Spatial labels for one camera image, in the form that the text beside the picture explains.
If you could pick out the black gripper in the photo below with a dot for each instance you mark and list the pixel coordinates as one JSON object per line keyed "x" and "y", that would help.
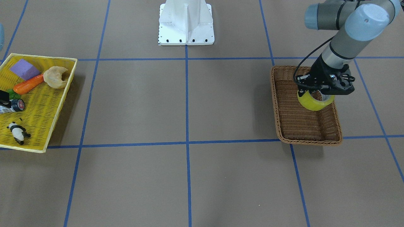
{"x": 319, "y": 71}

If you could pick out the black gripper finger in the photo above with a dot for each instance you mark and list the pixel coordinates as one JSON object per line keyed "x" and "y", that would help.
{"x": 4, "y": 97}

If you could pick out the yellow tape roll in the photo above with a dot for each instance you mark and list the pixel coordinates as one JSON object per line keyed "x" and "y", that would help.
{"x": 308, "y": 101}

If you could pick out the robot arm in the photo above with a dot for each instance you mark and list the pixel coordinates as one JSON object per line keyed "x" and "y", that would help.
{"x": 357, "y": 23}

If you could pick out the yellow plastic basket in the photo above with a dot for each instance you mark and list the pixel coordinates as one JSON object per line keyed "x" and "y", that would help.
{"x": 43, "y": 104}

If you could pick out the brown wicker basket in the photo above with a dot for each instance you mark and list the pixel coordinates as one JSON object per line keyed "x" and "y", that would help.
{"x": 294, "y": 123}

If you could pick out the small printed bottle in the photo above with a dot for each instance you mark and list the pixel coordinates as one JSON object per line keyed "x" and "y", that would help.
{"x": 17, "y": 105}

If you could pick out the orange toy carrot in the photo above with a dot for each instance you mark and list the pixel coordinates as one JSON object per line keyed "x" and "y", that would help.
{"x": 27, "y": 85}

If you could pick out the toy panda figure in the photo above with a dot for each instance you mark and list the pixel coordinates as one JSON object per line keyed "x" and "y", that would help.
{"x": 19, "y": 132}

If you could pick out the purple foam block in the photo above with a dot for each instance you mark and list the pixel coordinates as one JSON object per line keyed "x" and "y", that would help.
{"x": 25, "y": 70}

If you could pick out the toy croissant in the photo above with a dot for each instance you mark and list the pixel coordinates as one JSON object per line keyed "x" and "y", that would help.
{"x": 53, "y": 77}

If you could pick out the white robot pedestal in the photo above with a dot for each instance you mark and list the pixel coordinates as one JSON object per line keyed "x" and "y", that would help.
{"x": 185, "y": 22}

